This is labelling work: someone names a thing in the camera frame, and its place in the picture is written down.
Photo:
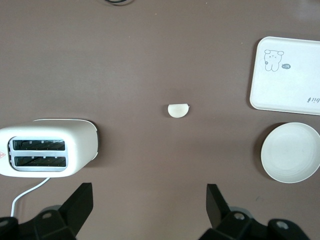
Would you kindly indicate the white steamed bun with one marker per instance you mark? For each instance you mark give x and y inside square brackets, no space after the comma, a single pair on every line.
[177,111]

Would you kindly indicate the cream tray with rabbit print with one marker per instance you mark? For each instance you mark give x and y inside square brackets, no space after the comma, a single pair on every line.
[287,87]

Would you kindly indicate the brown table mat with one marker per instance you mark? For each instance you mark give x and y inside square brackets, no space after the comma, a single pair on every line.
[150,62]

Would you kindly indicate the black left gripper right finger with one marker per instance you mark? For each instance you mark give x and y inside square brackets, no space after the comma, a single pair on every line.
[220,212]

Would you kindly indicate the beige round bowl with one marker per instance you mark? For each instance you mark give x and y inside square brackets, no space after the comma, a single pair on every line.
[290,152]

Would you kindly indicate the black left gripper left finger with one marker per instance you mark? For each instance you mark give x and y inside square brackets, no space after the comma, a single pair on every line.
[75,207]

